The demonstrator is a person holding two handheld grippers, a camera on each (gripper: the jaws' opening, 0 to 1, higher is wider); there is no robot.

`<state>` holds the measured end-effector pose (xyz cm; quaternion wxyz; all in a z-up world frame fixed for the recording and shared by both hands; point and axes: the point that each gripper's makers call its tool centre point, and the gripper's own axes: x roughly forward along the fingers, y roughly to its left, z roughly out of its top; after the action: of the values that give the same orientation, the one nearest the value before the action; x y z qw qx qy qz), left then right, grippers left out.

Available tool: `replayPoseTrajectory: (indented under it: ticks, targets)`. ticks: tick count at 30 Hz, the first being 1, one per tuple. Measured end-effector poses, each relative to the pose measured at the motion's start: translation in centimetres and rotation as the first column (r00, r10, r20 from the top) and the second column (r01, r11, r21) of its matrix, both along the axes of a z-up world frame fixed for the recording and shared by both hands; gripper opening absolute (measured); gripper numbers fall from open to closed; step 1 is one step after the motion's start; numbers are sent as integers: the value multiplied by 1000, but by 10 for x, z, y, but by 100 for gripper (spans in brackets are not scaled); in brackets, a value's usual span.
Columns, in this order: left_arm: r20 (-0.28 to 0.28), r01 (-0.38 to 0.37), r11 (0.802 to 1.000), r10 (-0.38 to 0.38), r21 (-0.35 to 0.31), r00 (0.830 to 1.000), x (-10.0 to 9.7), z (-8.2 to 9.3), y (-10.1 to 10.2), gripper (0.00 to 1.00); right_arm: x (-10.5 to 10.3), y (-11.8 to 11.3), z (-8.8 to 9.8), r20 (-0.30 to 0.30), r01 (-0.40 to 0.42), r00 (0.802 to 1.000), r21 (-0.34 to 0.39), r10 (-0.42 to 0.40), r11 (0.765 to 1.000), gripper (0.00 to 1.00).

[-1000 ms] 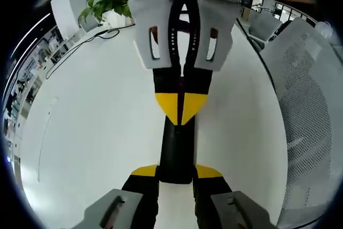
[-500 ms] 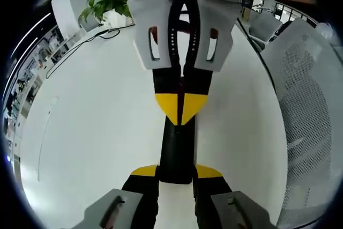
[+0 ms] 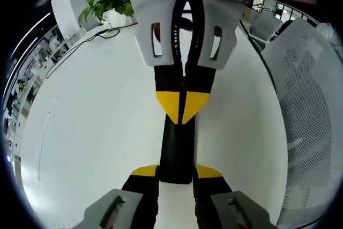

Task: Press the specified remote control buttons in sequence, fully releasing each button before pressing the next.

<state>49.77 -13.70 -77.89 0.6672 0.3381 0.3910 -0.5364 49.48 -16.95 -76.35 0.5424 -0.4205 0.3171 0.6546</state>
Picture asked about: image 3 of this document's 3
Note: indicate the black remote control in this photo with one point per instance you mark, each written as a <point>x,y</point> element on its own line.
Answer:
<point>178,154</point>

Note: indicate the grey mesh office chair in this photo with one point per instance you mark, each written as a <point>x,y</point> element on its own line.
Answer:
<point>308,105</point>

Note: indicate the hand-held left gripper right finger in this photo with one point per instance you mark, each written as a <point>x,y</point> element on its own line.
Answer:
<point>209,186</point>

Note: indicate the white pillar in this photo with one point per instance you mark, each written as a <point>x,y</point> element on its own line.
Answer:
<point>64,6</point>

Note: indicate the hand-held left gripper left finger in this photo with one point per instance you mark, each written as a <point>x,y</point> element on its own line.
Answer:
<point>142,186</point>

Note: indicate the white office chair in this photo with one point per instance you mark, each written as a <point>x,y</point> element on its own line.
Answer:
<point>264,28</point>

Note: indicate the white plant pot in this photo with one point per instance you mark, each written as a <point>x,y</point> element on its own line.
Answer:
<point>118,17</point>

